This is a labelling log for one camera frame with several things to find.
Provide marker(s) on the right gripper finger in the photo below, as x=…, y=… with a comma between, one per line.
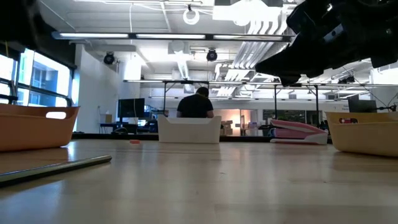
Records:
x=286, y=51
x=295, y=67

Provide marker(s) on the orange eraser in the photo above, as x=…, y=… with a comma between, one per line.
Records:
x=134, y=141

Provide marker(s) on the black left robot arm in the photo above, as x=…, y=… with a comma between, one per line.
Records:
x=18, y=21

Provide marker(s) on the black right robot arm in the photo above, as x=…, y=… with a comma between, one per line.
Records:
x=379, y=31

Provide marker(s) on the black computer monitor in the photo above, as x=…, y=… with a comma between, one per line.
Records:
x=362, y=105
x=130, y=108

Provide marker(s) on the pink white stapler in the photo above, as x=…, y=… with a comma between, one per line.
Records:
x=295, y=132

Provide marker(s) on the black ceiling spotlight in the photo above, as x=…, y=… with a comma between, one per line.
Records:
x=109, y=58
x=212, y=55

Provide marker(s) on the stacked cardboard boxes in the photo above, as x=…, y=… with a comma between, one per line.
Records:
x=227, y=127

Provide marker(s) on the yellow plastic bin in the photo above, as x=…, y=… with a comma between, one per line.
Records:
x=363, y=140

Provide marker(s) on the person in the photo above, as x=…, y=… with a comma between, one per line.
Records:
x=195, y=107

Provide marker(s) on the white plastic bin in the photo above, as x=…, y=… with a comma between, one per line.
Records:
x=189, y=130

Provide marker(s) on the ceiling light strip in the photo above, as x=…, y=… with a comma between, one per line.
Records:
x=155, y=36

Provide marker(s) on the dark office desk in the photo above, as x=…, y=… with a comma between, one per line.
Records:
x=124, y=127

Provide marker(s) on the small cardboard box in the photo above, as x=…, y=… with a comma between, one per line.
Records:
x=108, y=118

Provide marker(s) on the large window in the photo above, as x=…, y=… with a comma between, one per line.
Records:
x=46, y=77

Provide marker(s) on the orange plastic bin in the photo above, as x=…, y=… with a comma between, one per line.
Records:
x=28, y=133

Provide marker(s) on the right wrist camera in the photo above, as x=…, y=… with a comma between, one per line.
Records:
x=308, y=18

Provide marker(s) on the black metal rig frame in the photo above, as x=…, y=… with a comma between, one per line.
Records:
x=186, y=82
x=316, y=102

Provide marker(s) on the black aluminium table frame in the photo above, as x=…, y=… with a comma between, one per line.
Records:
x=93, y=136

